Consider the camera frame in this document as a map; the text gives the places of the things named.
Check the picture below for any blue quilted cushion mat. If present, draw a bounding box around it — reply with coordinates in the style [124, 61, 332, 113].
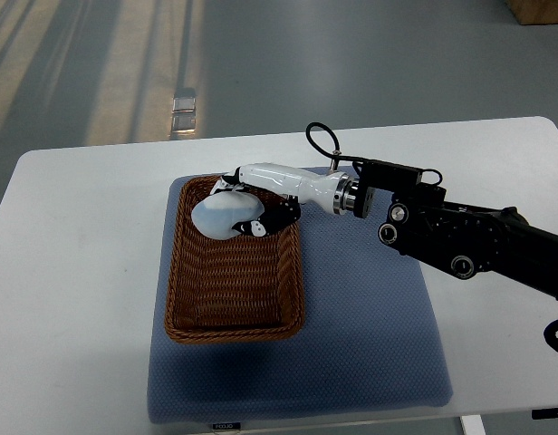
[147, 195, 452, 424]

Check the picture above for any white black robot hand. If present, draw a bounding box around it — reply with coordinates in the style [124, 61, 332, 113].
[210, 163, 357, 237]

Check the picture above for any black table label tag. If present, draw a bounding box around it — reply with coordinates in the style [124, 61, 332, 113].
[211, 422, 241, 432]

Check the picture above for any brown wicker basket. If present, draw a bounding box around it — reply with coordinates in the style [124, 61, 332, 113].
[163, 175, 305, 344]

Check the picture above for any black table edge bracket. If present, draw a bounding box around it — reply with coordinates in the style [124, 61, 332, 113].
[531, 408, 558, 421]

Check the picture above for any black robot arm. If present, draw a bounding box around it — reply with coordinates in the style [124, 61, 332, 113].
[206, 159, 558, 301]

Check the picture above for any metal floor socket box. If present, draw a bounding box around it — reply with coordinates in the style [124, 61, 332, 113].
[170, 88, 197, 135]

